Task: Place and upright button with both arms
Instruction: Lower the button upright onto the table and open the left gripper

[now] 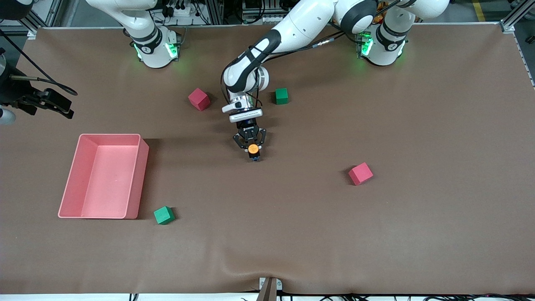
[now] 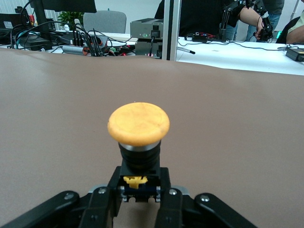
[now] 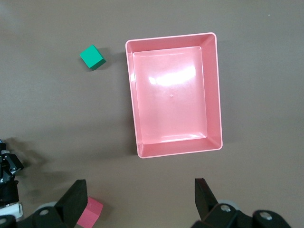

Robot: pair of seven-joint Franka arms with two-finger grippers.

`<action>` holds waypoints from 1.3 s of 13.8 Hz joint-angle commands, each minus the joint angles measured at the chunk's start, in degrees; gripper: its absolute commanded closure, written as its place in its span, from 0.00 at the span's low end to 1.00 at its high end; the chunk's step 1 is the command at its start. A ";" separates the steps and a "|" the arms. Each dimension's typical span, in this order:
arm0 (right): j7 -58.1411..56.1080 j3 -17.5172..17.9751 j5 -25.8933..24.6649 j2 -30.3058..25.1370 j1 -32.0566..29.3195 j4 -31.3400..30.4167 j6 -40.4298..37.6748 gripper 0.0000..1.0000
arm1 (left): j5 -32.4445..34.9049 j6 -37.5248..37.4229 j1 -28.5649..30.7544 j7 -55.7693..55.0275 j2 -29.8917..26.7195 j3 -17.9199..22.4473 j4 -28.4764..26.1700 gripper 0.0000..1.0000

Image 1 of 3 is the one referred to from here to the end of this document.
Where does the white power strip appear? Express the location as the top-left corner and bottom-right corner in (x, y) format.
(161, 0), (193, 17)

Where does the grey metal bracket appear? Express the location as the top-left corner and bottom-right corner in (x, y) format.
(259, 277), (283, 291)

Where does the aluminium frame profile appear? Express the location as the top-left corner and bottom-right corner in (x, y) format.
(499, 0), (535, 34)
(17, 8), (59, 36)

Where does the pink foam cube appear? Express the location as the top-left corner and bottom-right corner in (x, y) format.
(348, 162), (374, 186)
(188, 88), (211, 112)

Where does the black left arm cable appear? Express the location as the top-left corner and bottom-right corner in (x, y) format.
(224, 0), (402, 109)

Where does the brown table cover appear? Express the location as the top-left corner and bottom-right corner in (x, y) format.
(0, 23), (535, 295)

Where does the aluminium frame post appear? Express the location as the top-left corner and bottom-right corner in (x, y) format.
(205, 0), (226, 25)

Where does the pink plastic tray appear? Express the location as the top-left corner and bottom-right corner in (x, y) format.
(58, 133), (150, 220)

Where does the brown wooden strip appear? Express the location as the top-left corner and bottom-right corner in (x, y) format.
(256, 278), (278, 301)

